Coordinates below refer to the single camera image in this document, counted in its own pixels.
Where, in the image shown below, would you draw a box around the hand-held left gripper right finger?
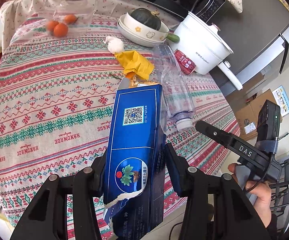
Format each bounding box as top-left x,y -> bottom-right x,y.
164,143 -> 270,240

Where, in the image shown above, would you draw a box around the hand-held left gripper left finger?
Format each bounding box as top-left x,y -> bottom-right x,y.
10,150 -> 115,240

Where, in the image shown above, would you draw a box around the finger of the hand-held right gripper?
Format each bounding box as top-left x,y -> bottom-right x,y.
195,120 -> 260,166

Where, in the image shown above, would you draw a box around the blue paper carton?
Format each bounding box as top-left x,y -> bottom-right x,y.
103,76 -> 169,240

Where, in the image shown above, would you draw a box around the clear plastic bottle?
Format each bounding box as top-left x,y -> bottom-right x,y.
151,44 -> 194,131

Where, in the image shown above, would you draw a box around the person's right hand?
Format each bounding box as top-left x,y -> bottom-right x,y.
228,163 -> 273,216

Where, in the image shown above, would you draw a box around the cardboard box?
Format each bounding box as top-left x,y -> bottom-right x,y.
234,89 -> 283,141

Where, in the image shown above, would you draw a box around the blue and white leaflet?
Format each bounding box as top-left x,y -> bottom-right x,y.
272,85 -> 289,117

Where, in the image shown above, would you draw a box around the black metal stand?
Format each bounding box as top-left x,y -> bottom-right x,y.
271,158 -> 289,232

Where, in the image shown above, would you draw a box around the grey refrigerator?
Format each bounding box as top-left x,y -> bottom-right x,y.
174,0 -> 289,98

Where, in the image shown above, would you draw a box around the red drink can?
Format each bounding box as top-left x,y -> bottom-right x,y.
173,49 -> 197,75

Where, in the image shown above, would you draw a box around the white electric pot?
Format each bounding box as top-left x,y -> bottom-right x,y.
168,11 -> 244,91

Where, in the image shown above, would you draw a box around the yellow wrapper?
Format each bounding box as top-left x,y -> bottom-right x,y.
115,50 -> 155,80

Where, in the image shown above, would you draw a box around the green cucumber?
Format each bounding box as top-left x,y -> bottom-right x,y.
166,33 -> 180,43

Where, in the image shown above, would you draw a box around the white crumpled tissue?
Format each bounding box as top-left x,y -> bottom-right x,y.
106,36 -> 125,54

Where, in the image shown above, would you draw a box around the stacked white bowls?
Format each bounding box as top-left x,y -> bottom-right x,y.
117,15 -> 169,46

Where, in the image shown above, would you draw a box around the green pumpkin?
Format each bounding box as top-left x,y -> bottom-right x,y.
131,8 -> 162,31

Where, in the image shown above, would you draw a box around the tangerine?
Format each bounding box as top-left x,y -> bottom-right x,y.
53,23 -> 69,38
46,20 -> 60,33
64,14 -> 77,25

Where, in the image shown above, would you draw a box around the clear jar with wooden lid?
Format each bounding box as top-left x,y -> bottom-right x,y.
41,0 -> 98,32

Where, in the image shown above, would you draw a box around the black cable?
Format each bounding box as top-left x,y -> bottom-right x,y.
169,222 -> 185,240

